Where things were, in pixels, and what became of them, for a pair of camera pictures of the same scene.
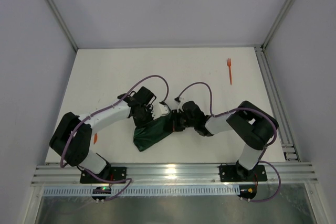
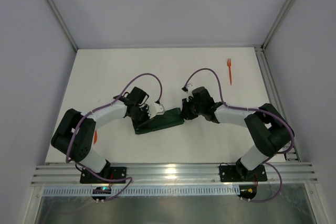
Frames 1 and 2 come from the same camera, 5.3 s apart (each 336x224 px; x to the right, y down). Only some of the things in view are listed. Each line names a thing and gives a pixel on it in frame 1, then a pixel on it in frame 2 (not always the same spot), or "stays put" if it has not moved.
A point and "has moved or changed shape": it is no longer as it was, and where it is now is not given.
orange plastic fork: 229,63 stays put
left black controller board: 101,190 stays put
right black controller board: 248,191 stays put
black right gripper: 177,121 -> 186,110
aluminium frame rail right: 285,131 stays put
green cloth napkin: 146,136 has moved or changed shape
